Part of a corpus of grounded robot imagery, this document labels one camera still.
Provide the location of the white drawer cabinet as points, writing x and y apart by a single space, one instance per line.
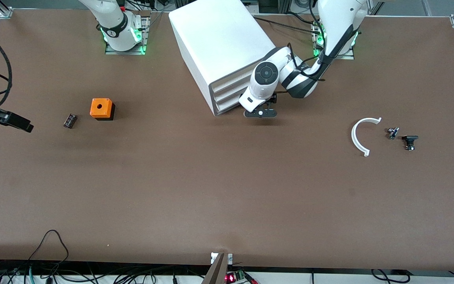
219 35

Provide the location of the grey camera post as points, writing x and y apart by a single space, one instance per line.
216 272

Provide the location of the orange button enclosure box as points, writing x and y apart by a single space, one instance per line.
101 106

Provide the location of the small silver black part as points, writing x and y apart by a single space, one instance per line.
392 133

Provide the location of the small white bracket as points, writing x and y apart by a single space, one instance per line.
230 258

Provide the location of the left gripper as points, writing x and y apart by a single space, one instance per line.
273 100

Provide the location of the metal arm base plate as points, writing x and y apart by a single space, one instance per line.
347 56
145 31

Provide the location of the circuit board with red light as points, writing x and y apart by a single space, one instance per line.
235 277

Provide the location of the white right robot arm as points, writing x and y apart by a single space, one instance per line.
118 27

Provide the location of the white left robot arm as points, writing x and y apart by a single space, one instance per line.
337 19

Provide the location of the small black contact block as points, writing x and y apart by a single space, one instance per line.
70 120

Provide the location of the black push button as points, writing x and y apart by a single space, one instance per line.
410 139

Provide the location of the white plastic drawer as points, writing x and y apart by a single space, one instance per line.
227 101
229 91
231 80

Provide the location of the white curved plastic arc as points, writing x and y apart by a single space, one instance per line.
355 138

